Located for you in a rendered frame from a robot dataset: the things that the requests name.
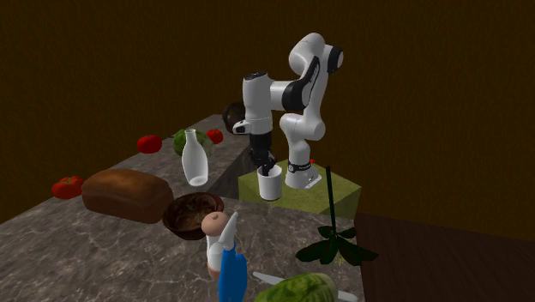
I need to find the brown bread loaf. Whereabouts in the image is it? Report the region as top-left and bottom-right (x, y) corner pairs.
(81, 168), (175, 225)

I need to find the dark brown bowl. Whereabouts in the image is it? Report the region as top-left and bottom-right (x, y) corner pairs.
(161, 191), (225, 242)

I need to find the green robot stand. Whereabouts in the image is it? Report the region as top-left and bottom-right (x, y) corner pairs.
(237, 159), (363, 220)

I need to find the dark green plant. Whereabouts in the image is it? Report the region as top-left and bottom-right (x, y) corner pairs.
(294, 165), (380, 268)

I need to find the green watermelon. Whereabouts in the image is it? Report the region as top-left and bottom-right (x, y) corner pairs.
(172, 128), (217, 158)

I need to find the white vase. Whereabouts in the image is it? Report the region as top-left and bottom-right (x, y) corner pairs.
(181, 128), (209, 188)

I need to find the black kettle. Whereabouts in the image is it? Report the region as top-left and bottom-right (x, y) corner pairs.
(221, 101), (248, 136)

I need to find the green lettuce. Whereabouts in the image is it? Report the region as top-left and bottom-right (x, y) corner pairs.
(253, 272), (340, 302)

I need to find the white knife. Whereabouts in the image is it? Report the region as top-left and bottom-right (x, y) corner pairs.
(251, 271), (360, 302)

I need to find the white cup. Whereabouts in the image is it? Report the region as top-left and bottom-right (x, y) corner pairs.
(256, 163), (284, 202)

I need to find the white and tan shaker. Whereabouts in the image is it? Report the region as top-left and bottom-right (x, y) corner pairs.
(201, 210), (231, 281)

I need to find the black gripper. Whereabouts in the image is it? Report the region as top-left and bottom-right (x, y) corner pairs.
(249, 131), (277, 176)

